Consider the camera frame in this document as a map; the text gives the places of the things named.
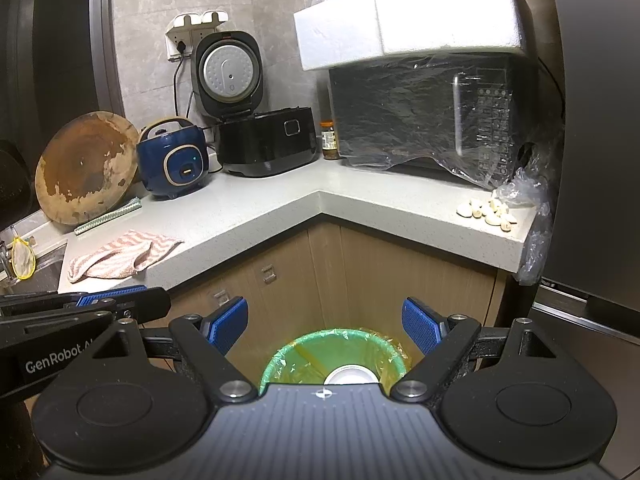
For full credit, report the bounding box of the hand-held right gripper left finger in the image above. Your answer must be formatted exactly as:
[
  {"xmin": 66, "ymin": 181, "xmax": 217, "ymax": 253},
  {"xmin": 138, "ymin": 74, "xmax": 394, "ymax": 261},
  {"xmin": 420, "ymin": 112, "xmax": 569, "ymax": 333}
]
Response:
[{"xmin": 90, "ymin": 296, "xmax": 261, "ymax": 404}]

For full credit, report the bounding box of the glass jar with orange lid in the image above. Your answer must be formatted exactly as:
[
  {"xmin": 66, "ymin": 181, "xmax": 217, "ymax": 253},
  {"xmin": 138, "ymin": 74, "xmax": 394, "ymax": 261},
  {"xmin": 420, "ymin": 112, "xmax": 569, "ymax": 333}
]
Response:
[{"xmin": 320, "ymin": 120, "xmax": 341, "ymax": 162}]

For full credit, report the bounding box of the green lined trash bin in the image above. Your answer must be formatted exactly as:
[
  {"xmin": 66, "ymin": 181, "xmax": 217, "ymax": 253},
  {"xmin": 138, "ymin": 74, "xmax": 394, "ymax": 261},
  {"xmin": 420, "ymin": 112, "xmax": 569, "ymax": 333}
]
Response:
[{"xmin": 258, "ymin": 327, "xmax": 411, "ymax": 396}]

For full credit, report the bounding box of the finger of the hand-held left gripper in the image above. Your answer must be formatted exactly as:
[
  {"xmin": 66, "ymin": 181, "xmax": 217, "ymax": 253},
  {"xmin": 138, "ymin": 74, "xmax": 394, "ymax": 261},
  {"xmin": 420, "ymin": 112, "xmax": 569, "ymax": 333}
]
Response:
[
  {"xmin": 0, "ymin": 287, "xmax": 171, "ymax": 334},
  {"xmin": 0, "ymin": 285, "xmax": 149, "ymax": 312}
]

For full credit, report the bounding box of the grey refrigerator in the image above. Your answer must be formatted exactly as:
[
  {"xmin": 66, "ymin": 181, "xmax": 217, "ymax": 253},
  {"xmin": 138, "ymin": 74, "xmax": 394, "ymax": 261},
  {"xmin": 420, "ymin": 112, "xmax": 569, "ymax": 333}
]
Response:
[{"xmin": 529, "ymin": 0, "xmax": 640, "ymax": 480}]

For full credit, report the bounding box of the dark grey door panel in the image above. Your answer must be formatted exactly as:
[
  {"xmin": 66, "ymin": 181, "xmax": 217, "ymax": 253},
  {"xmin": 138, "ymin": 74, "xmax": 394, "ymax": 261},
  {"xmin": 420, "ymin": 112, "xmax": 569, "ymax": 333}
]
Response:
[{"xmin": 0, "ymin": 0, "xmax": 127, "ymax": 163}]

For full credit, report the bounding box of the yellow rimmed mesh strainer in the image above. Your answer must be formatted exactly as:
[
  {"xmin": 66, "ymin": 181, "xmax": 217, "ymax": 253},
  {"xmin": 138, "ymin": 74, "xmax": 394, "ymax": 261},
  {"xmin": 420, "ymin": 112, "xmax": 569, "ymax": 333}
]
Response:
[{"xmin": 9, "ymin": 234, "xmax": 39, "ymax": 281}]

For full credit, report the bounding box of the round wooden cutting board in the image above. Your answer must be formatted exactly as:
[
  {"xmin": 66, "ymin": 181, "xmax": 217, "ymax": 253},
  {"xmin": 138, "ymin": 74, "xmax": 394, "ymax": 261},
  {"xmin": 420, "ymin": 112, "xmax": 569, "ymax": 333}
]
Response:
[{"xmin": 34, "ymin": 111, "xmax": 141, "ymax": 226}]

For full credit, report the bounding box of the blue rice cooker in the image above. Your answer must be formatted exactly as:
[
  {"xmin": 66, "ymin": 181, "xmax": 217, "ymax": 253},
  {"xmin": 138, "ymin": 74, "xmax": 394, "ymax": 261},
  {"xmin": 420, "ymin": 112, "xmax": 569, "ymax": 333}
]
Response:
[{"xmin": 135, "ymin": 116, "xmax": 211, "ymax": 201}]

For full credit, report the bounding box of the pink striped cloth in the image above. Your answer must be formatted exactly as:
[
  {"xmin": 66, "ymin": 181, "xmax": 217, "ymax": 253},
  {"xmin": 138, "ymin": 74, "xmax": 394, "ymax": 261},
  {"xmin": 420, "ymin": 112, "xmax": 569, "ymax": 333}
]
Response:
[{"xmin": 67, "ymin": 229, "xmax": 185, "ymax": 284}]

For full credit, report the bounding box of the black film-wrapped microwave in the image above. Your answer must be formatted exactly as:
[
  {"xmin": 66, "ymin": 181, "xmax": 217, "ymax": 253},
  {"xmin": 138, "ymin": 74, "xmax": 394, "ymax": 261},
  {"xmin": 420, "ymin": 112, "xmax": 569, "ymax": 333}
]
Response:
[{"xmin": 327, "ymin": 52, "xmax": 542, "ymax": 192}]

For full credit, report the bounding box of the pile of garlic cloves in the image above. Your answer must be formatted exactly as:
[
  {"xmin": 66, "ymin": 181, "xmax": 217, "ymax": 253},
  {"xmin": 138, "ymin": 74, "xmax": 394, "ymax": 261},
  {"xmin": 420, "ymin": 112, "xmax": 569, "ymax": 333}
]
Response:
[{"xmin": 457, "ymin": 195, "xmax": 521, "ymax": 232}]

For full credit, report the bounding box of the steel sink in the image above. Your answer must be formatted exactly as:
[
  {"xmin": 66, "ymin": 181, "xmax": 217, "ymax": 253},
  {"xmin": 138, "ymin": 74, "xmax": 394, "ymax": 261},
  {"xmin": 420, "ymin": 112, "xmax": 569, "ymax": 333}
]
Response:
[{"xmin": 0, "ymin": 239, "xmax": 69, "ymax": 297}]

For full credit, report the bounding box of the black power cable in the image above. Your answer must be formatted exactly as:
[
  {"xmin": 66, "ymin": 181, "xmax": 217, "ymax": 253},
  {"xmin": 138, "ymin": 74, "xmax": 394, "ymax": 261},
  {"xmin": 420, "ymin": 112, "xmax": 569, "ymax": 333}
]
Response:
[
  {"xmin": 186, "ymin": 57, "xmax": 197, "ymax": 122},
  {"xmin": 172, "ymin": 54, "xmax": 185, "ymax": 122}
]

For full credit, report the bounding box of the white wall socket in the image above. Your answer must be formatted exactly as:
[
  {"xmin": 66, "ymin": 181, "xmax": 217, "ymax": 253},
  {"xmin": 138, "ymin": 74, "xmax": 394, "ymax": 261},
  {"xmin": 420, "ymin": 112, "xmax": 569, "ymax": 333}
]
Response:
[{"xmin": 164, "ymin": 9, "xmax": 230, "ymax": 62}]

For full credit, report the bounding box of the large white foam box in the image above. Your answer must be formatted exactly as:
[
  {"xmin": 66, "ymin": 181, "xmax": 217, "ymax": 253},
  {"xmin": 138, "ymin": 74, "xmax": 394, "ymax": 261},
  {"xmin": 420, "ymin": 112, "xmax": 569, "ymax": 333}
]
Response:
[{"xmin": 370, "ymin": 0, "xmax": 532, "ymax": 59}]

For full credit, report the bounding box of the green patterned roll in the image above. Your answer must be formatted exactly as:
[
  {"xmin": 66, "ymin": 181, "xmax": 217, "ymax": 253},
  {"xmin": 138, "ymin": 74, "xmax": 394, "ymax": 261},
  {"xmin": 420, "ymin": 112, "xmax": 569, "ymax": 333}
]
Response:
[{"xmin": 73, "ymin": 197, "xmax": 144, "ymax": 236}]

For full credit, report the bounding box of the black rice cooker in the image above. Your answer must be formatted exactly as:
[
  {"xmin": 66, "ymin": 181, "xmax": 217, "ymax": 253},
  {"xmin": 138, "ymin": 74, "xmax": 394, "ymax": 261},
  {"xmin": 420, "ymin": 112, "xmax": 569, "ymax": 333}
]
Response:
[{"xmin": 192, "ymin": 30, "xmax": 321, "ymax": 179}]

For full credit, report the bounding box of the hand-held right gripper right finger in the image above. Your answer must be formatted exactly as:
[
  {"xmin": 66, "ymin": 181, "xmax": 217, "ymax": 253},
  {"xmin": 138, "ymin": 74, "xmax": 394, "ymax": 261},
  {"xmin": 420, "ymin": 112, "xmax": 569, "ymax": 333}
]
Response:
[{"xmin": 390, "ymin": 296, "xmax": 560, "ymax": 404}]

